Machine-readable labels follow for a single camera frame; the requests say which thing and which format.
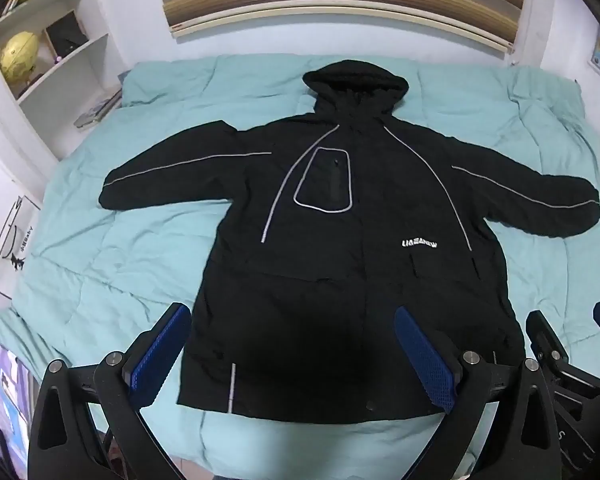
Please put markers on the black box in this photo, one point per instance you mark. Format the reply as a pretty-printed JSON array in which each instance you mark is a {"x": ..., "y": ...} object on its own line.
[{"x": 67, "y": 32}]

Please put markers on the stack of flat books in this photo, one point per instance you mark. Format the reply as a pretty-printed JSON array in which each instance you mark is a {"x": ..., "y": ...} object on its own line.
[{"x": 97, "y": 110}]

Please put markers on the teal quilted blanket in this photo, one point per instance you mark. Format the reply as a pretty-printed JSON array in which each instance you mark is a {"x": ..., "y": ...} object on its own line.
[{"x": 130, "y": 260}]

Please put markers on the purple printed cloth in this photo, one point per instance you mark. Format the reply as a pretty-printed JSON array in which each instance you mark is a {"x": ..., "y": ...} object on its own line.
[{"x": 5, "y": 400}]

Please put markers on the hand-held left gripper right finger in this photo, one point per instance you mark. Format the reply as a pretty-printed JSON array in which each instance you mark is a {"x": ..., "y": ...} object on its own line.
[{"x": 420, "y": 355}]

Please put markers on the yellow globe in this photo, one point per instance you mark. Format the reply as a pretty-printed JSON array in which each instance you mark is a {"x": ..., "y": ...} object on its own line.
[{"x": 19, "y": 57}]

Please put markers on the white bookshelf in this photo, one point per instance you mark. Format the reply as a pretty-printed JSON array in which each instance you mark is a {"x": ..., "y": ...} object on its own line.
[{"x": 92, "y": 60}]

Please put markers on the black hooded jacket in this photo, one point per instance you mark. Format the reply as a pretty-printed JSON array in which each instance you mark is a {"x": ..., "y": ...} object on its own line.
[{"x": 330, "y": 270}]

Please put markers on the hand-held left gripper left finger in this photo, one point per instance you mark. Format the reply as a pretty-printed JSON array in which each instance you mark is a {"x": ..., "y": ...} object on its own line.
[{"x": 160, "y": 355}]

